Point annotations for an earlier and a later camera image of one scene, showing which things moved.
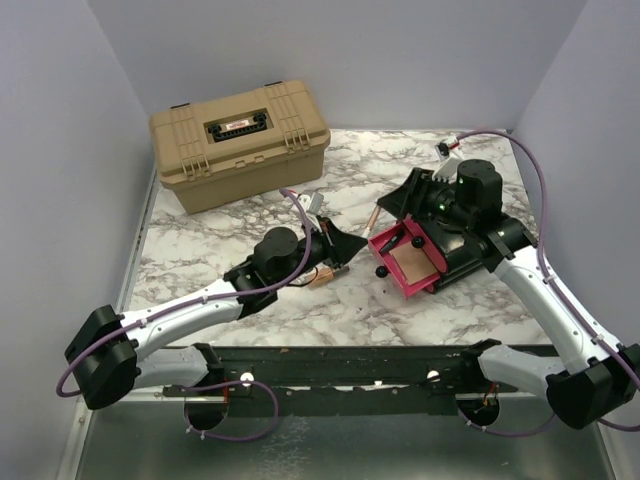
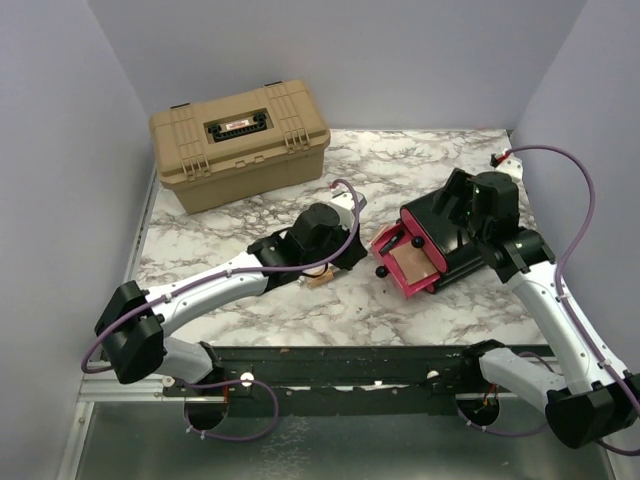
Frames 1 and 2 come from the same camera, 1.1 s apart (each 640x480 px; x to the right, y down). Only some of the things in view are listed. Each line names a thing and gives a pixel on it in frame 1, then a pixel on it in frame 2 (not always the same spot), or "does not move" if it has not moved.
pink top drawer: (420, 239) does not move
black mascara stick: (394, 240) does not move
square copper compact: (413, 263) does not move
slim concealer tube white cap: (372, 222) to (380, 232)
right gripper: (411, 195) to (461, 184)
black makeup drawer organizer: (459, 248) does not move
